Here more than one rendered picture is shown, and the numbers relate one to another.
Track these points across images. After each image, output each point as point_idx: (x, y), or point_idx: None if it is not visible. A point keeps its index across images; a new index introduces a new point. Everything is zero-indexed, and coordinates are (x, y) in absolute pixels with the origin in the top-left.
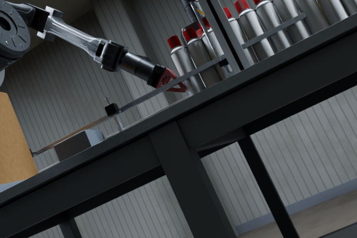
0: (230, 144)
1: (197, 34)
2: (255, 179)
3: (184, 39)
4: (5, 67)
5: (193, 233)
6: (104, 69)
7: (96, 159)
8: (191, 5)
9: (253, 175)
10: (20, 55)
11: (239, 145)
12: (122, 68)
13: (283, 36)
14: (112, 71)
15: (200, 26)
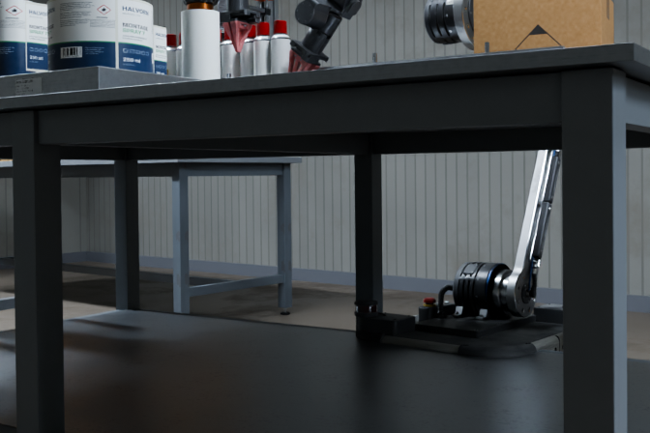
0: (68, 144)
1: (248, 27)
2: (61, 248)
3: None
4: (449, 40)
5: (381, 201)
6: (358, 10)
7: (415, 131)
8: (268, 18)
9: (61, 237)
10: (435, 42)
11: (60, 158)
12: (340, 21)
13: None
14: (350, 13)
15: (255, 31)
